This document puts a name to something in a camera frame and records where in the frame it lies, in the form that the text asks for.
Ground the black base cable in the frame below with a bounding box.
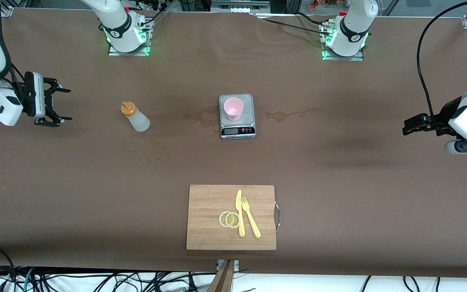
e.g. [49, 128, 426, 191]
[250, 12, 332, 35]

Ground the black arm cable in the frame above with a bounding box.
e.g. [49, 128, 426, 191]
[417, 0, 467, 130]
[10, 63, 27, 96]

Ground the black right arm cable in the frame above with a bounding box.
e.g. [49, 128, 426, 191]
[10, 63, 27, 96]

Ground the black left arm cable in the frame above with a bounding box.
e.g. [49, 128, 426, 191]
[417, 0, 467, 130]

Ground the grey metal box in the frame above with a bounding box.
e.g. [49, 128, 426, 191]
[210, 0, 271, 13]

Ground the bamboo cutting board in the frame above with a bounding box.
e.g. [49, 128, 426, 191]
[186, 185, 277, 251]

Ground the yellow plastic fork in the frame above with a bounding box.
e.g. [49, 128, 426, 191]
[241, 196, 261, 239]

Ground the teal floor cable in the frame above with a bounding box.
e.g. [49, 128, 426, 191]
[22, 267, 35, 292]

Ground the liquid spill puddle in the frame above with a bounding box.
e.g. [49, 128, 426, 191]
[266, 107, 323, 123]
[183, 105, 220, 130]

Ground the silver digital kitchen scale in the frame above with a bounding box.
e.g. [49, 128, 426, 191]
[219, 94, 256, 140]

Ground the pink plastic cup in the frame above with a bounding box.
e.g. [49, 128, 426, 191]
[223, 97, 244, 122]

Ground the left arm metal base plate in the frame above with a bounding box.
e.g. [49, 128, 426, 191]
[321, 20, 365, 62]

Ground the yellow plastic knife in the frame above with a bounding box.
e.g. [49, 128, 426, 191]
[236, 189, 246, 237]

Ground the translucent sauce bottle orange cap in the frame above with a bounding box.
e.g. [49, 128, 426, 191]
[121, 101, 151, 132]

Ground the wooden post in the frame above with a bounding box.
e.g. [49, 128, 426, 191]
[206, 260, 234, 292]

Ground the small metal bracket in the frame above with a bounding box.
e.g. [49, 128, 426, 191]
[216, 260, 240, 273]

